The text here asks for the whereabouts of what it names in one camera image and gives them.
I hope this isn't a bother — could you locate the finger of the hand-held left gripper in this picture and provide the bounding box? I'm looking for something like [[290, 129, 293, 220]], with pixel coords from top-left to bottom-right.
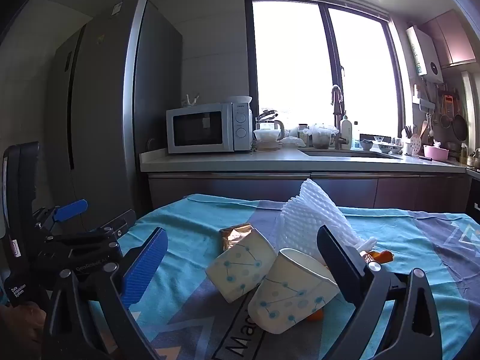
[[84, 210, 137, 249], [35, 199, 89, 234]]

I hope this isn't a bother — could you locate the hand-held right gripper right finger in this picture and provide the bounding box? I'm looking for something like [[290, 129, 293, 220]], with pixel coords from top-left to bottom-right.
[[316, 225, 443, 360]]

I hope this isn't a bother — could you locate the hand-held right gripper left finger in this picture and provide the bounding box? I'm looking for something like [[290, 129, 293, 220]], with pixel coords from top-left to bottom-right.
[[41, 227, 169, 360]]

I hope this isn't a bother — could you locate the dotted paper cup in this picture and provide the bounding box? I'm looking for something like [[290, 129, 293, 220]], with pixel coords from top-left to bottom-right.
[[247, 248, 340, 334], [205, 229, 278, 302]]

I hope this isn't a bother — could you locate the person's left hand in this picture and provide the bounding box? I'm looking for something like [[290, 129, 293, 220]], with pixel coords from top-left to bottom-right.
[[0, 302, 46, 349]]

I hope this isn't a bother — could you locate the white foam net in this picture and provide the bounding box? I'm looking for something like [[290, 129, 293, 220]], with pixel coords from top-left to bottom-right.
[[274, 179, 376, 267]]

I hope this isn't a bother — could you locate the teal printed tablecloth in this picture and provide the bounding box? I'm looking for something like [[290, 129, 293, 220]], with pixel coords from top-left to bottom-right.
[[124, 194, 480, 360]]

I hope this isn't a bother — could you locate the gold snack wrapper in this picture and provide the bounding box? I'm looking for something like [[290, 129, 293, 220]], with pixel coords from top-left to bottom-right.
[[219, 224, 254, 252]]

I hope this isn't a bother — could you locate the kitchen sink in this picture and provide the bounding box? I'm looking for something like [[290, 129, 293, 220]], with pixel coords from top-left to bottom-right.
[[298, 148, 404, 159]]

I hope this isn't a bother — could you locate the grey refrigerator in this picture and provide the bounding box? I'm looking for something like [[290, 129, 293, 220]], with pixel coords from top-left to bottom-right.
[[52, 0, 183, 218]]

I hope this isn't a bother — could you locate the kitchen counter with cabinets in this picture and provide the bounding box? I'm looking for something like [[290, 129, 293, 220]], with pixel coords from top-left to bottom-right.
[[139, 146, 480, 214]]

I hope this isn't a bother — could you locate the clear plastic container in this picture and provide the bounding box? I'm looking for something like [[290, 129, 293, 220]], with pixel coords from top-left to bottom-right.
[[309, 123, 336, 150]]

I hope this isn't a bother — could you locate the white microwave oven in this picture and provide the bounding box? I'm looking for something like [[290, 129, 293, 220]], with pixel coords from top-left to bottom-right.
[[166, 102, 254, 154]]

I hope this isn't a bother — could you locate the white soap bottle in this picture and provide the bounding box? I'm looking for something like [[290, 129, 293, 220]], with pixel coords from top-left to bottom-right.
[[340, 110, 353, 150]]

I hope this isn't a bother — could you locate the metal faucet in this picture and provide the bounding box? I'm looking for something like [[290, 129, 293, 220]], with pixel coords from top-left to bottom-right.
[[331, 85, 349, 150]]

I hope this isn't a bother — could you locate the pink bowl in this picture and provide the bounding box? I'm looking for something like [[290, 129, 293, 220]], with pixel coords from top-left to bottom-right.
[[424, 144, 449, 160]]

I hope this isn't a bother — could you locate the electric kettle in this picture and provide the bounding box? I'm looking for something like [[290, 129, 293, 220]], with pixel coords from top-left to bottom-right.
[[256, 109, 285, 132]]

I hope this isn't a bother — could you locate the hanging strainer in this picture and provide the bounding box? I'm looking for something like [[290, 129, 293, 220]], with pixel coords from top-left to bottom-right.
[[437, 90, 469, 141]]

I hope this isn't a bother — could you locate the kitchen window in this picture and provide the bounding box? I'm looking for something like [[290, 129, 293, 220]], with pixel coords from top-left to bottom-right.
[[244, 0, 406, 151]]

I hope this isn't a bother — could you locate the white water heater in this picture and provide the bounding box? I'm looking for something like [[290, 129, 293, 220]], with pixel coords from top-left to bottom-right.
[[406, 25, 444, 83]]

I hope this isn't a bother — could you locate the white wall shelf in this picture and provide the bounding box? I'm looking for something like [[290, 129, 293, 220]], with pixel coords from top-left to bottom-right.
[[411, 84, 436, 107]]

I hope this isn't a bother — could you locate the pink wall cabinet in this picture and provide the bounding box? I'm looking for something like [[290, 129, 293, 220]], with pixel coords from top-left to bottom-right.
[[420, 9, 477, 69]]

